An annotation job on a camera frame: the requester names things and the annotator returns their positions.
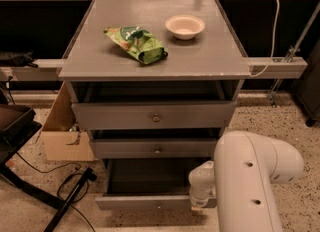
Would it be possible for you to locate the dark cabinet at right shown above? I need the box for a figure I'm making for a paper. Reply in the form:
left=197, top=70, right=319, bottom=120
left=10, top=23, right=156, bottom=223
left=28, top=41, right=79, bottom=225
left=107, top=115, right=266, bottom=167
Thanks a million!
left=293, top=40, right=320, bottom=127

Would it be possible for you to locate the black stand with tray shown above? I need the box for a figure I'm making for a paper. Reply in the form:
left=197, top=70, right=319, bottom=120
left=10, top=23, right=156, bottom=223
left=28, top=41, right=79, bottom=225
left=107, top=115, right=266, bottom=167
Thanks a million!
left=0, top=104, right=96, bottom=232

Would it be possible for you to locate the grey drawer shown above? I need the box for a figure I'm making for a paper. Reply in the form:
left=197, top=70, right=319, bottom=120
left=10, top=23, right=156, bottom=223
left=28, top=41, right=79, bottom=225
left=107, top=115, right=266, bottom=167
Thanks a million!
left=90, top=138, right=217, bottom=159
left=96, top=157, right=208, bottom=210
left=72, top=101, right=236, bottom=130

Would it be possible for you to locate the cardboard box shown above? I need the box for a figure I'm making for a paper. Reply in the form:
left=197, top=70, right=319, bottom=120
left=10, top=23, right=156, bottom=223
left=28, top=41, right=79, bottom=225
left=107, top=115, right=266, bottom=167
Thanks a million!
left=41, top=83, right=94, bottom=161

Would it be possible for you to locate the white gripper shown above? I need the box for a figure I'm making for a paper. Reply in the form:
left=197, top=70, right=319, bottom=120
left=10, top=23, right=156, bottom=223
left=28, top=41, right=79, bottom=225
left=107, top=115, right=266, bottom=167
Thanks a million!
left=188, top=161, right=215, bottom=212

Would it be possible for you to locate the black floor cable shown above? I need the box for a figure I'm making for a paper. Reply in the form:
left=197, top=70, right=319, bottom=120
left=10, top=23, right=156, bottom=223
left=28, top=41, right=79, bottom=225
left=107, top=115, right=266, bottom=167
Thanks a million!
left=14, top=151, right=97, bottom=232

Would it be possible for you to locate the grey drawer cabinet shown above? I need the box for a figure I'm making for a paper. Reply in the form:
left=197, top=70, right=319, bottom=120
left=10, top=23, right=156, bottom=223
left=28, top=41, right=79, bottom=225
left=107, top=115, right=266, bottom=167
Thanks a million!
left=59, top=0, right=250, bottom=159

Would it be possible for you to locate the grey top drawer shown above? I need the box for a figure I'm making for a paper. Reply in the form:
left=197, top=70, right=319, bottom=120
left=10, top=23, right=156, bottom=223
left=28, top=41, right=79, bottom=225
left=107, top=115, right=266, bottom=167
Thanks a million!
left=72, top=101, right=236, bottom=130

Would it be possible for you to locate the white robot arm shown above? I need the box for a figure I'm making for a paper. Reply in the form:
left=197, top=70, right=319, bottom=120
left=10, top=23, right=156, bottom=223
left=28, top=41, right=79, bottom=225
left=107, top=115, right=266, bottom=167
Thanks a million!
left=189, top=131, right=304, bottom=232

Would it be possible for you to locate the grey middle drawer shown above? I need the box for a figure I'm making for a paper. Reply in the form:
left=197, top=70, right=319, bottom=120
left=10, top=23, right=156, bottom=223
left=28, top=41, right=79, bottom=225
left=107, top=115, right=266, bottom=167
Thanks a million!
left=90, top=138, right=217, bottom=159

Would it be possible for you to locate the grey bottom drawer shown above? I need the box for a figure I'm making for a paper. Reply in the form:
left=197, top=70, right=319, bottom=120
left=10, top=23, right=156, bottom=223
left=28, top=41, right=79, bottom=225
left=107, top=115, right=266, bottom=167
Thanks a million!
left=96, top=157, right=208, bottom=210

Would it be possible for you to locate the green snack bag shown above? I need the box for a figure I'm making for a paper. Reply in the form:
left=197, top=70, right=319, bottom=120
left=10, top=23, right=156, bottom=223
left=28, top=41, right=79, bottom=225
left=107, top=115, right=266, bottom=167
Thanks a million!
left=104, top=26, right=168, bottom=65

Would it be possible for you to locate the white paper bowl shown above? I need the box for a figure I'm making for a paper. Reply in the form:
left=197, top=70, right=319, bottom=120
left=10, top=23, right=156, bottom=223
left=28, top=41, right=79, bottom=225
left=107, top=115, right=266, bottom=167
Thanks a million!
left=165, top=15, right=205, bottom=40

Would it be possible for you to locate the white hanging cable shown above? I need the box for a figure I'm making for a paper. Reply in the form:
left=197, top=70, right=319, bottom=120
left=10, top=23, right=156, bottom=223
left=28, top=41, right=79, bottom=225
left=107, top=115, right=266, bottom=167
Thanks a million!
left=250, top=0, right=281, bottom=78

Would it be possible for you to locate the black object on rail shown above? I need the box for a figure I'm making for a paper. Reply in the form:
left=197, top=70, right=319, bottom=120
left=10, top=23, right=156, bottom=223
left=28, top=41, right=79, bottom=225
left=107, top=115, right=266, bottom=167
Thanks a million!
left=0, top=51, right=38, bottom=68

